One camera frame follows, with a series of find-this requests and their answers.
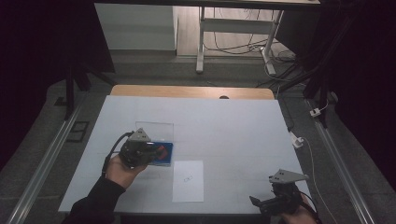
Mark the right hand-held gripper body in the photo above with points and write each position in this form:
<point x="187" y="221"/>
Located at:
<point x="285" y="193"/>

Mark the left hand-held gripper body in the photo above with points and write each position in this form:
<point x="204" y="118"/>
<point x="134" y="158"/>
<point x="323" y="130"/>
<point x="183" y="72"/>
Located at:
<point x="137" y="151"/>

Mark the blue case with clear lid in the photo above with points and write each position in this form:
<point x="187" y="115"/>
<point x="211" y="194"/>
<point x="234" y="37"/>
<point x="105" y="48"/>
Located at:
<point x="165" y="137"/>

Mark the person's left hand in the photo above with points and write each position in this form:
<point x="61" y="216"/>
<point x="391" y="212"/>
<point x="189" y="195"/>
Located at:
<point x="123" y="174"/>

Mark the person's right hand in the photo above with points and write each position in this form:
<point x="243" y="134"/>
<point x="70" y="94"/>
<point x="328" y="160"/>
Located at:
<point x="299" y="217"/>

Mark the small white paper sheet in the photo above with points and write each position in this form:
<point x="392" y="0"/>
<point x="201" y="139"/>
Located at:
<point x="188" y="186"/>

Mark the white power adapter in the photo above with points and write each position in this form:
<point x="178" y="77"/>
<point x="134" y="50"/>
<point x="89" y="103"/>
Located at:
<point x="295" y="140"/>

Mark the wooden table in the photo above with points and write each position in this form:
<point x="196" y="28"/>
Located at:
<point x="186" y="91"/>

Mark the large white table cover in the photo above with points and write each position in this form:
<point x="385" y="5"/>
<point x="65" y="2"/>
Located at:
<point x="236" y="140"/>

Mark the small white plug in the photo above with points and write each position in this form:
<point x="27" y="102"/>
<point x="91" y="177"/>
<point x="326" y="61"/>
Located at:
<point x="315" y="112"/>

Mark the black metal stand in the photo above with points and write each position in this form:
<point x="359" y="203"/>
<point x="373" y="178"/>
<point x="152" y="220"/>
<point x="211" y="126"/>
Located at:
<point x="317" y="87"/>
<point x="70" y="90"/>

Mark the white partition panel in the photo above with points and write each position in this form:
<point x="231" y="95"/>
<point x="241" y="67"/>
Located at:
<point x="134" y="26"/>

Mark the black curtain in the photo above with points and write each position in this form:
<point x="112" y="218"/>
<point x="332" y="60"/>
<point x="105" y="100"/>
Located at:
<point x="37" y="62"/>
<point x="367" y="77"/>

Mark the aluminium floor rail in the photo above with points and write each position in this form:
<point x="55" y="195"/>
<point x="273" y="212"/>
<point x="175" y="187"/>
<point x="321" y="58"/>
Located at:
<point x="46" y="161"/>
<point x="339" y="161"/>

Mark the white desk frame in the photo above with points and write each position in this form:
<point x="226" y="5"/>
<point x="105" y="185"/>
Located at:
<point x="236" y="26"/>

